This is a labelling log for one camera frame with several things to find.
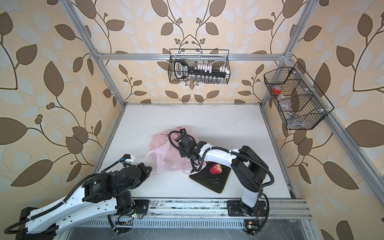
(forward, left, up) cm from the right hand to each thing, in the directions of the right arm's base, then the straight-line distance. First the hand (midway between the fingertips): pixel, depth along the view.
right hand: (184, 147), depth 88 cm
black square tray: (-15, -17, -8) cm, 24 cm away
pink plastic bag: (-9, +8, +7) cm, 14 cm away
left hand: (-16, +12, +9) cm, 22 cm away
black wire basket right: (+8, -60, +26) cm, 66 cm away
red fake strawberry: (-12, -18, -3) cm, 22 cm away
